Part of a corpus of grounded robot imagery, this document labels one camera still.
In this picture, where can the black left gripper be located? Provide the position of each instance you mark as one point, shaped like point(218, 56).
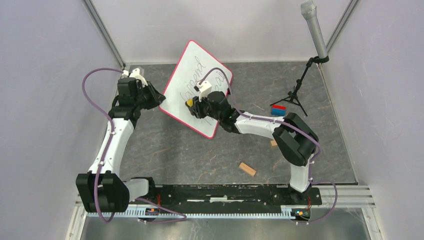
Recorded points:
point(156, 97)

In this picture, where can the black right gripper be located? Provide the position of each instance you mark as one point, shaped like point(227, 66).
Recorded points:
point(196, 109)

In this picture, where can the yellow whiteboard eraser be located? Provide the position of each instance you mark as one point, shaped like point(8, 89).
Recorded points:
point(189, 103)

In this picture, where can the pink framed whiteboard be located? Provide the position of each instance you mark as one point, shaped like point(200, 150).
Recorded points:
point(194, 63)

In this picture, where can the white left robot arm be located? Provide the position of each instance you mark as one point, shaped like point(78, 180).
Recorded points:
point(101, 188)

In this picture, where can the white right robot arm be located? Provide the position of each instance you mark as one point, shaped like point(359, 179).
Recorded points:
point(295, 139)

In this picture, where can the long wooden block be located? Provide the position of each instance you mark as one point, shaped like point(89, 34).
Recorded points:
point(247, 169)

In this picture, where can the red and blue block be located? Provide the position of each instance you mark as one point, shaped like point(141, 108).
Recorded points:
point(278, 110)

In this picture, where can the small wooden cube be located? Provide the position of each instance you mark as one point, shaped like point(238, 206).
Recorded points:
point(273, 143)

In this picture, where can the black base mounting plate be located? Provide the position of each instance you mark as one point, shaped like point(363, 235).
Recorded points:
point(231, 198)

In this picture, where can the black tripod mic stand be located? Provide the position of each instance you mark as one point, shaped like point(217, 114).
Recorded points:
point(292, 96)

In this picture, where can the silver microphone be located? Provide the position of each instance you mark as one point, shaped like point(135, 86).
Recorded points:
point(309, 13)

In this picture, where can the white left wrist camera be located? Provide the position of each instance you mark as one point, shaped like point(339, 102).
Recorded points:
point(137, 73)

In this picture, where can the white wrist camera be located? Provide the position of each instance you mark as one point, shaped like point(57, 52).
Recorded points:
point(137, 73)
point(204, 88)

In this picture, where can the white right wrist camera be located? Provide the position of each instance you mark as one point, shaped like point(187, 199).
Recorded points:
point(204, 88)

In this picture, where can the aluminium rail frame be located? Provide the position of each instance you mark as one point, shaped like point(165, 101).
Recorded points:
point(347, 212)

